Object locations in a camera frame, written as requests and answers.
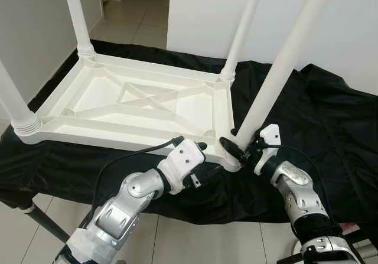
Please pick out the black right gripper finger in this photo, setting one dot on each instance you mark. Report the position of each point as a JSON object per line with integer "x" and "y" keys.
{"x": 229, "y": 146}

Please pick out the white plastic table leg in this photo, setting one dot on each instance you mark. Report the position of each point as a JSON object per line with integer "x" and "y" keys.
{"x": 242, "y": 33}
{"x": 283, "y": 63}
{"x": 15, "y": 107}
{"x": 77, "y": 16}

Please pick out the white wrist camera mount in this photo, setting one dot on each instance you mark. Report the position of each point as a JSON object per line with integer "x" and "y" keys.
{"x": 183, "y": 157}
{"x": 271, "y": 135}

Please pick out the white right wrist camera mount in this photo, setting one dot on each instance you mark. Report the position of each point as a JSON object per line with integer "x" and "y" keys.
{"x": 271, "y": 135}

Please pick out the pink cloth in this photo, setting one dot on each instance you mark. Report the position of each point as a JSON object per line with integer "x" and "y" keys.
{"x": 351, "y": 226}

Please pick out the black metal stand leg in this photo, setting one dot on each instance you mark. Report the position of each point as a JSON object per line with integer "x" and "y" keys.
{"x": 365, "y": 237}
{"x": 47, "y": 225}

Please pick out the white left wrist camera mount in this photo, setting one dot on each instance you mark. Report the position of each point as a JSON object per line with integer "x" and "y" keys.
{"x": 183, "y": 157}

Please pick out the white plastic table top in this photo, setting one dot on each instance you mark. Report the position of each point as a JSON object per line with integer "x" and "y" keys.
{"x": 118, "y": 131}

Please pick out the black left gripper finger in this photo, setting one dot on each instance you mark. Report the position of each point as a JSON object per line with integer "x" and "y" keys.
{"x": 201, "y": 146}

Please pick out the black cloth cover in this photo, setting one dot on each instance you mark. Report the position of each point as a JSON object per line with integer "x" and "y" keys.
{"x": 331, "y": 128}

